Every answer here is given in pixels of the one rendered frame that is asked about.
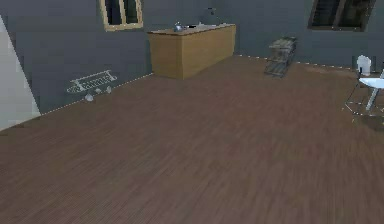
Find light wood kitchen counter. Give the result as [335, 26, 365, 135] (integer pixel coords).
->
[147, 23, 237, 81]

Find dark slatted shelf rack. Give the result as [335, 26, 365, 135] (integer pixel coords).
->
[263, 36, 298, 79]

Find light wood framed window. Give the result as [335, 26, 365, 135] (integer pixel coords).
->
[99, 0, 145, 33]

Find dark framed window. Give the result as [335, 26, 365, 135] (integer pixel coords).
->
[307, 0, 378, 33]

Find white jug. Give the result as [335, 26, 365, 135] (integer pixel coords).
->
[356, 54, 372, 77]

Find white wire dish rack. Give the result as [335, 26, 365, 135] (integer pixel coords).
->
[66, 69, 118, 94]

